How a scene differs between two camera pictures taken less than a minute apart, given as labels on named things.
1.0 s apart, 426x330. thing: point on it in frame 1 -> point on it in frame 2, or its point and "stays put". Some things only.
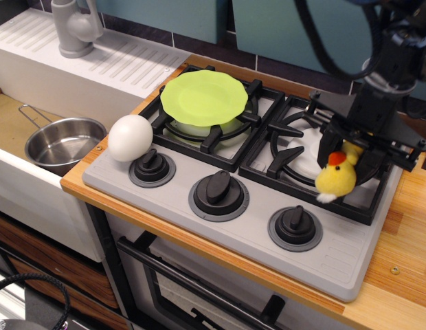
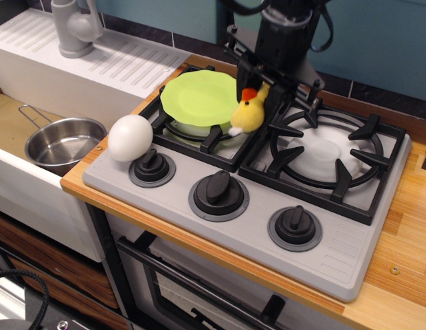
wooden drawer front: [54, 257] stays put
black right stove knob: [295, 229] stays put
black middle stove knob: [219, 197] stays put
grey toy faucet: [76, 30] stays put
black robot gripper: [373, 117] -> [278, 50]
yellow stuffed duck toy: [338, 176] -> [248, 114]
